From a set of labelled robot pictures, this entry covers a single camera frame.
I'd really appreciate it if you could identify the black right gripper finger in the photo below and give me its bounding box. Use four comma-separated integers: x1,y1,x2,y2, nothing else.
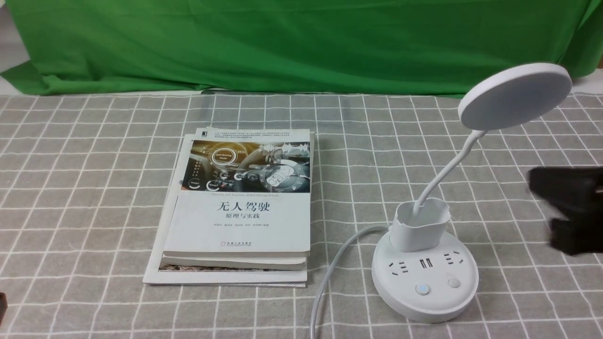
528,167,603,221

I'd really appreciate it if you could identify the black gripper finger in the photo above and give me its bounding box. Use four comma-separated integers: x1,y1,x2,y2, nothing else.
549,218,603,256

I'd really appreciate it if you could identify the white desk lamp with sockets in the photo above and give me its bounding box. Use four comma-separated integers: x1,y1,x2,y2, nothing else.
371,63,573,323

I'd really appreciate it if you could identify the green backdrop cloth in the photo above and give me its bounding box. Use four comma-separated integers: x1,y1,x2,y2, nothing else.
1,0,602,96

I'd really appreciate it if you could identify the white self-driving textbook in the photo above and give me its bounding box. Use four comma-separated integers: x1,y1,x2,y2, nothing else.
163,129,312,258

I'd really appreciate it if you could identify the large white bottom book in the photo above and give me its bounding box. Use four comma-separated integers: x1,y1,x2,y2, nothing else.
143,134,308,288

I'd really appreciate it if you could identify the grey checked tablecloth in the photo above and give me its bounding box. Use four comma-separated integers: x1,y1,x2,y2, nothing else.
0,94,603,339

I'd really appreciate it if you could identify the dark object at left edge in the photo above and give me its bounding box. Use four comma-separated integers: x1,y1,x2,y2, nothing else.
0,292,8,326

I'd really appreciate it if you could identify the white lamp power cable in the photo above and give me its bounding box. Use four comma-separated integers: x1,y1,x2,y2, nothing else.
310,224,391,339

